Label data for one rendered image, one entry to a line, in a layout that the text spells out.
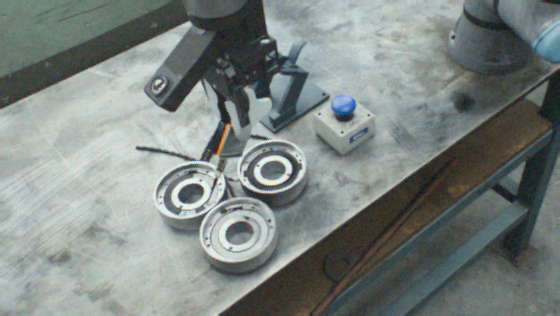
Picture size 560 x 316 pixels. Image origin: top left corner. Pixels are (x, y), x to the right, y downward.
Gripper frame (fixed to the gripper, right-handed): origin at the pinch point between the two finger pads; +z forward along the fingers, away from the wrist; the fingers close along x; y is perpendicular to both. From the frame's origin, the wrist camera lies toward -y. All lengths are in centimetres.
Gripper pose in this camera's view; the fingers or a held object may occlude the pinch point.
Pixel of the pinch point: (232, 131)
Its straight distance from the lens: 81.4
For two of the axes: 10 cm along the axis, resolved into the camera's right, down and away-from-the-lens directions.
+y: 7.5, -5.1, 4.2
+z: 0.8, 7.0, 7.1
